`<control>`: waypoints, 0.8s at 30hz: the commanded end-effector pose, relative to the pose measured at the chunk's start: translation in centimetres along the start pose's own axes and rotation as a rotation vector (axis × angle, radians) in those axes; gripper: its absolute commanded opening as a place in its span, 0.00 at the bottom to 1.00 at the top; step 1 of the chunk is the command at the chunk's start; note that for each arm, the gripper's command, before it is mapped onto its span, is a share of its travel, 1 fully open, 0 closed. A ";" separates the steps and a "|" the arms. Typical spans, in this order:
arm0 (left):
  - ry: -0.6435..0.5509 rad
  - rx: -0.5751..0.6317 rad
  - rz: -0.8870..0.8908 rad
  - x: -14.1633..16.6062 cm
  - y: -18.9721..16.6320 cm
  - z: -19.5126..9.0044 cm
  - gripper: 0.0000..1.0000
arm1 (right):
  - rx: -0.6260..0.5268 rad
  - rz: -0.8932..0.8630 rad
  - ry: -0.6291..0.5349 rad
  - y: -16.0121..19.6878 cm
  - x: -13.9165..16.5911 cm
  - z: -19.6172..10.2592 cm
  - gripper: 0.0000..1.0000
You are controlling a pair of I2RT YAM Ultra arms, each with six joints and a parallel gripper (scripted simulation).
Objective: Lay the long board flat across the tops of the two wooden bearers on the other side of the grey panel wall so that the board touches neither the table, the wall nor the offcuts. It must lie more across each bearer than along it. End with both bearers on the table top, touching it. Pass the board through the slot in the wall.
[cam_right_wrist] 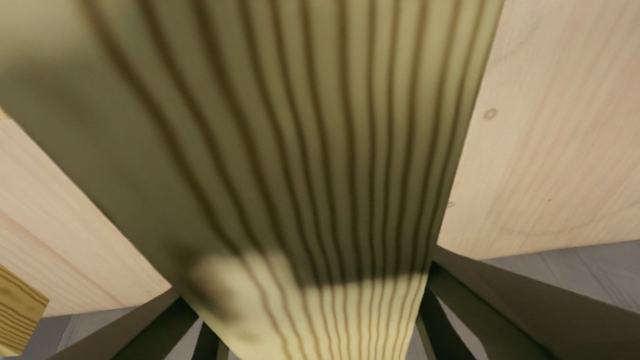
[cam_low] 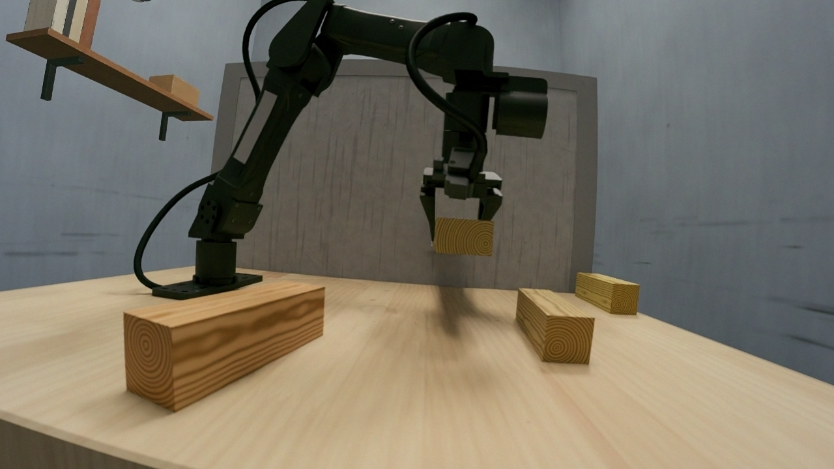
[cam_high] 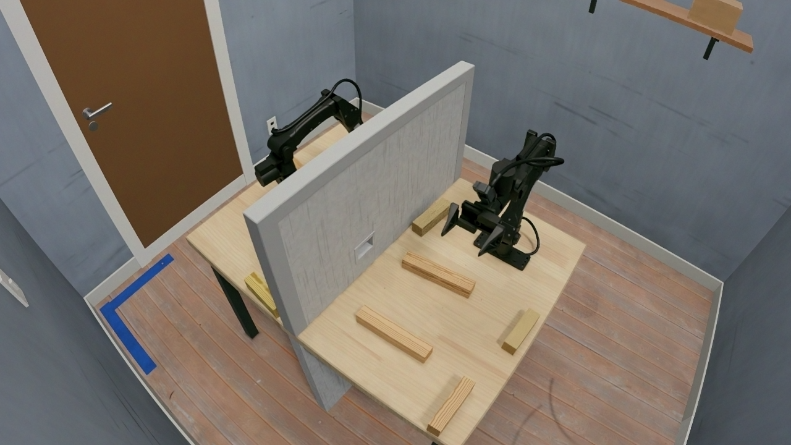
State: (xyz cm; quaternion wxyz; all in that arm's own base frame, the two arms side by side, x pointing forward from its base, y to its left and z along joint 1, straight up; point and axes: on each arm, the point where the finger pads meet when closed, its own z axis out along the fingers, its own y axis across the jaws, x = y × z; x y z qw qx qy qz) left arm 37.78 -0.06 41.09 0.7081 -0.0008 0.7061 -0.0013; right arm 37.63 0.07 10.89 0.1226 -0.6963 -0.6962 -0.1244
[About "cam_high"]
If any grey panel wall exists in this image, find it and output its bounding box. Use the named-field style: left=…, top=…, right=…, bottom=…
left=242, top=61, right=475, bottom=412

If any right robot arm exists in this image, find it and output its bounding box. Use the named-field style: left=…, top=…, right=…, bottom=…
left=254, top=93, right=362, bottom=187

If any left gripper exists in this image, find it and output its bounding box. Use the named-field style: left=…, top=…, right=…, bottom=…
left=441, top=187, right=506, bottom=257

